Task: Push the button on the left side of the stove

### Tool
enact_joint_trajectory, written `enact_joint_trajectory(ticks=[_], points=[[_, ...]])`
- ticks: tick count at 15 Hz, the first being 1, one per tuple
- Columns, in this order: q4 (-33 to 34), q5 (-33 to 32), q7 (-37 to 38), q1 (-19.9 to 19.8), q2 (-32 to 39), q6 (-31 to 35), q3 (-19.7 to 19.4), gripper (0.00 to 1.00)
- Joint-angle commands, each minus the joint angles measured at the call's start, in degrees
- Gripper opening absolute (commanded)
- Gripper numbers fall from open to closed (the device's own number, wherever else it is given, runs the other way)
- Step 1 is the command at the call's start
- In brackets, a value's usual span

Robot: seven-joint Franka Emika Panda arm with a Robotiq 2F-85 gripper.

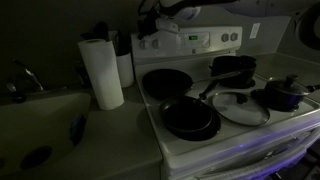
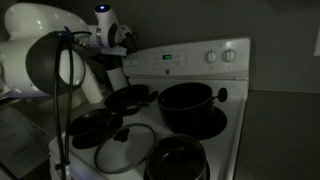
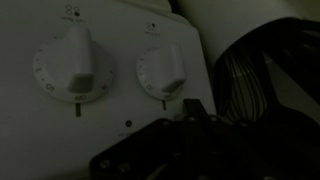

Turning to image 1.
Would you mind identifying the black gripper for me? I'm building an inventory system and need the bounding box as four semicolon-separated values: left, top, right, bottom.
137;8;159;40

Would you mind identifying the white electric stove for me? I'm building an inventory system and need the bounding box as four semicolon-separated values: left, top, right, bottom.
130;25;320;180

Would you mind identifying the white utensil holder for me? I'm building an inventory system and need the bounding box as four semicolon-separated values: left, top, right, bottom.
115;50;135;89

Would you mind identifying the large black frying pan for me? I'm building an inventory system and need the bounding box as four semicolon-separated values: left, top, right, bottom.
141;68;242;100

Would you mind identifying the white paper towel roll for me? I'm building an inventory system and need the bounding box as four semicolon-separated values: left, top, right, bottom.
77;38;125;111

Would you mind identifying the large black cooking pot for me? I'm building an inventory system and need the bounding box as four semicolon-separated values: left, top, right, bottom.
208;54;258;88

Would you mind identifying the small black frying pan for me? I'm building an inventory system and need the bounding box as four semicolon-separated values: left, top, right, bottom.
158;79;222;133

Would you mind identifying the blue sponge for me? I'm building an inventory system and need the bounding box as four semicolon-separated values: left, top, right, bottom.
69;114;87;147

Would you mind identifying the metal sink faucet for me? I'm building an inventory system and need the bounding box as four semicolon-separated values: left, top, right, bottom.
5;59;45;101

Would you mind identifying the glass pan lid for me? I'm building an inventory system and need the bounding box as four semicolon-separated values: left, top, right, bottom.
210;91;271;127

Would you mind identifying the saucepan lid with knob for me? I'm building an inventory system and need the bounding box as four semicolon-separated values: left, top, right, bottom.
266;74;312;97

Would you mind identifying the white kitchen sink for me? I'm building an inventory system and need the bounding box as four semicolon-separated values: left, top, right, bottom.
0;91;93;178

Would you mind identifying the small dark saucepan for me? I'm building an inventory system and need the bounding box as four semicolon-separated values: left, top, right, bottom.
264;83;320;113

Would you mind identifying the round dark appliance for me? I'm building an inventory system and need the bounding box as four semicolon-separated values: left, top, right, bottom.
293;2;320;54

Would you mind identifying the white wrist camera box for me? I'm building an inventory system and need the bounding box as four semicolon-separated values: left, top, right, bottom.
155;17;182;35

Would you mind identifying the white wall outlet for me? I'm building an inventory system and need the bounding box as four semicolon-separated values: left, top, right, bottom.
249;22;261;40

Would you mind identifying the white oven door handle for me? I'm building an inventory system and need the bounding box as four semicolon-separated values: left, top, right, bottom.
263;127;320;161

